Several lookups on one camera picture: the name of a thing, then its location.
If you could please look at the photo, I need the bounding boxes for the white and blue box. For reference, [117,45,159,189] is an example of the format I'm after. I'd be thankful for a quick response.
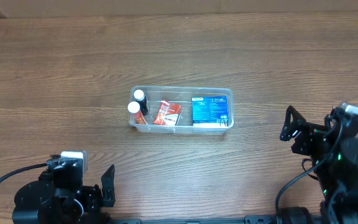
[193,120,227,128]

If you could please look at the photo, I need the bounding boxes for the orange tube with white cap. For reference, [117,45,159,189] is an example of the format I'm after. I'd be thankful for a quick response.
[127,101,147,124]

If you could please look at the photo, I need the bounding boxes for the small red and white item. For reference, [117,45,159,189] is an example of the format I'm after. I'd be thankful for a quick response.
[153,100,181,126]

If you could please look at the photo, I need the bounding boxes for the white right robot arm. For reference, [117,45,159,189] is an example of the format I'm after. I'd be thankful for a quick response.
[275,103,358,223]

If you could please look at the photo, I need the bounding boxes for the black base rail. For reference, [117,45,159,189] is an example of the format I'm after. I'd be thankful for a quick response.
[110,215,277,224]

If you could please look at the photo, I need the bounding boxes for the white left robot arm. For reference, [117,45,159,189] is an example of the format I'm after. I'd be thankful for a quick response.
[12,157,115,224]

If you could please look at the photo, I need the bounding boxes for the clear plastic container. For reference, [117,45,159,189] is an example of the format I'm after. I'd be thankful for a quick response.
[129,85,234,134]

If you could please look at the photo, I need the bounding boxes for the dark bottle with white cap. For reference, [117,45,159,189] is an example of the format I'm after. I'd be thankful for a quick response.
[134,90,149,115]

